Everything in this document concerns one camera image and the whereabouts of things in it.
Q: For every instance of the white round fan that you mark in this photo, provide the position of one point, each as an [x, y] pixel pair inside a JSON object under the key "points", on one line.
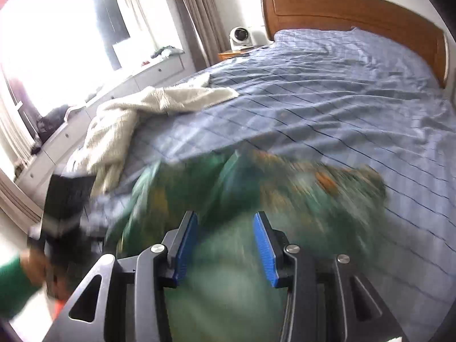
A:
{"points": [[245, 38]]}

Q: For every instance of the orange fuzzy cloth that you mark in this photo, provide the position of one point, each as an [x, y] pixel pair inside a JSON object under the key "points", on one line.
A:
{"points": [[57, 308]]}

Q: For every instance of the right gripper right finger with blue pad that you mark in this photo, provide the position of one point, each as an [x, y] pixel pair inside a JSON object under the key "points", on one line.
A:
{"points": [[328, 300]]}

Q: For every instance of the person's left hand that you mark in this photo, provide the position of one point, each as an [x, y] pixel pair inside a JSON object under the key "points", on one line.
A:
{"points": [[37, 268]]}

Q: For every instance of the wooden nightstand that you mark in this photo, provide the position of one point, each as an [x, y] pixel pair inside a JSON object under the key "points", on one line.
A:
{"points": [[231, 54]]}

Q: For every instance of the brown wooden headboard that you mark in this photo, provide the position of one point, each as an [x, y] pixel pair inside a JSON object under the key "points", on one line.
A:
{"points": [[381, 17]]}

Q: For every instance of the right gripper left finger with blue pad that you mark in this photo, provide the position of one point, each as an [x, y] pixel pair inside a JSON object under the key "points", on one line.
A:
{"points": [[123, 299]]}

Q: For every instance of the cream knitted blanket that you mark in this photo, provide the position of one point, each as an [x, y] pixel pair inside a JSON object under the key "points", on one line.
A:
{"points": [[109, 134]]}

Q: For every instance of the green landscape print silk jacket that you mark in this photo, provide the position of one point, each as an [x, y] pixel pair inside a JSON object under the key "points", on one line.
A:
{"points": [[225, 295]]}

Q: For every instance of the green sleeved left forearm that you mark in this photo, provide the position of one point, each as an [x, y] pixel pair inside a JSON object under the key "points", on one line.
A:
{"points": [[16, 288]]}

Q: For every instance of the beige curtain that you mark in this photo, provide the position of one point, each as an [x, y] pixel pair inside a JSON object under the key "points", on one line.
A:
{"points": [[205, 17]]}

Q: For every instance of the blue checked duvet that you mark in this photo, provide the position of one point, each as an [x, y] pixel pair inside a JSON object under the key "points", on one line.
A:
{"points": [[346, 99]]}

